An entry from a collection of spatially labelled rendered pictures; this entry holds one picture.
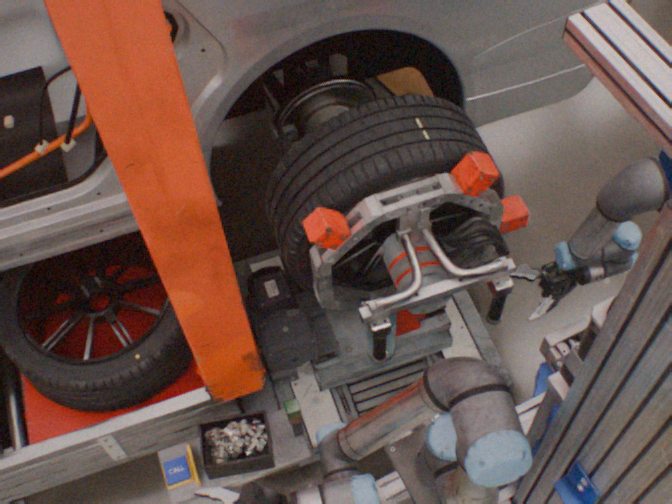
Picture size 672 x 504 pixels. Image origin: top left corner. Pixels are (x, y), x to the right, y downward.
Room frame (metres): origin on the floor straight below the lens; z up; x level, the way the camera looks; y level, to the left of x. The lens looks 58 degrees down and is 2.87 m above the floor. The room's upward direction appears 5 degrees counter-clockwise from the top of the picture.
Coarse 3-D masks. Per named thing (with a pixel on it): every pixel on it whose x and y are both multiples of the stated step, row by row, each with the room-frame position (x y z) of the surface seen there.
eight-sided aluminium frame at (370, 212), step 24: (384, 192) 1.24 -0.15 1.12; (408, 192) 1.24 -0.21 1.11; (432, 192) 1.23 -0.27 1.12; (456, 192) 1.23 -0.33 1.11; (360, 216) 1.21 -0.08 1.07; (384, 216) 1.18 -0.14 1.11; (480, 216) 1.31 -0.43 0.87; (312, 264) 1.17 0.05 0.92; (456, 264) 1.29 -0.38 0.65; (336, 288) 1.20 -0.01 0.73; (384, 288) 1.24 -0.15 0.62
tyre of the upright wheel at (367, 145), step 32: (416, 96) 1.52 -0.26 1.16; (320, 128) 1.45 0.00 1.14; (352, 128) 1.42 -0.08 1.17; (384, 128) 1.40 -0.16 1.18; (416, 128) 1.40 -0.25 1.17; (448, 128) 1.43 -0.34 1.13; (288, 160) 1.41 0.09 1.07; (320, 160) 1.36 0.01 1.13; (352, 160) 1.32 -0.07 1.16; (384, 160) 1.30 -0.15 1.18; (416, 160) 1.30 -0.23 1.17; (448, 160) 1.32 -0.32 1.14; (288, 192) 1.33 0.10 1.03; (320, 192) 1.27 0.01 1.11; (352, 192) 1.25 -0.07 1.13; (288, 224) 1.26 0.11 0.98; (288, 256) 1.21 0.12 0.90; (448, 256) 1.33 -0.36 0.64
